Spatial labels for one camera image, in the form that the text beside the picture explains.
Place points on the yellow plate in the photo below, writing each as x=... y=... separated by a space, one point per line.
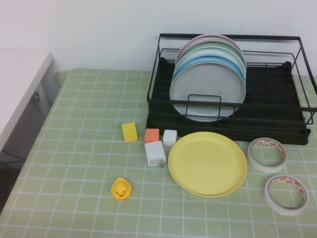
x=208 y=163

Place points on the grey plate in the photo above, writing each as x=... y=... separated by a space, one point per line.
x=208 y=84

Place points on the pale cyan plate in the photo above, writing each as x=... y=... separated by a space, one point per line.
x=198 y=52

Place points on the blue plate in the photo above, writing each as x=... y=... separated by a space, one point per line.
x=210 y=58

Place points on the green plate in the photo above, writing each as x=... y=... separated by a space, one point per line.
x=205 y=44

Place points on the pink plate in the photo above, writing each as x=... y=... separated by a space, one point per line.
x=203 y=37

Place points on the orange cube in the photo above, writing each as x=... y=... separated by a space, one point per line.
x=151 y=135

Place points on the white cube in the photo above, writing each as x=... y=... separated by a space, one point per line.
x=169 y=137

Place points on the yellow block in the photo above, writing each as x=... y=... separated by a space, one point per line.
x=130 y=132

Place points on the white USB charger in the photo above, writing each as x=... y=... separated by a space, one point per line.
x=154 y=152

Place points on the yellow rubber duck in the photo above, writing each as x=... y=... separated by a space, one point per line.
x=121 y=188

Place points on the green checkered tablecloth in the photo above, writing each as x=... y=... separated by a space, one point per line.
x=74 y=124

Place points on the white double-sided tape roll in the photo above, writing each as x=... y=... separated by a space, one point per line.
x=262 y=168
x=277 y=209

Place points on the black drip tray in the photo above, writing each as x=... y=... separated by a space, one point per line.
x=272 y=137

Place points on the white side cabinet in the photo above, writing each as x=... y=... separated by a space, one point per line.
x=15 y=74

